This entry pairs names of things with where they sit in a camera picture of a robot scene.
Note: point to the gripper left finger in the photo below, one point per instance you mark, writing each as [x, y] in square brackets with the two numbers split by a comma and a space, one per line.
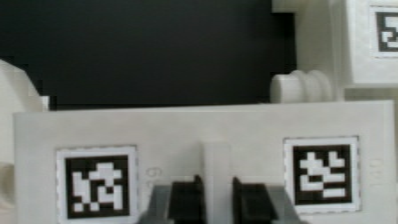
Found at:
[177, 204]

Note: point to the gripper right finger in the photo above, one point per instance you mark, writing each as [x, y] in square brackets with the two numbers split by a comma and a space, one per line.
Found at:
[262, 204]

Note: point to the small white cabinet door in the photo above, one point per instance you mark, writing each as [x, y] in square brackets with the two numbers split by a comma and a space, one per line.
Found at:
[98, 155]

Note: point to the white cabinet box body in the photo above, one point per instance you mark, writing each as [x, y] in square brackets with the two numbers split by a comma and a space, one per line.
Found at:
[322, 46]

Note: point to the white cabinet door panel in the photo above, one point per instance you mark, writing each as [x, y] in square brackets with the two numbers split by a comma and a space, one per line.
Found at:
[372, 31]

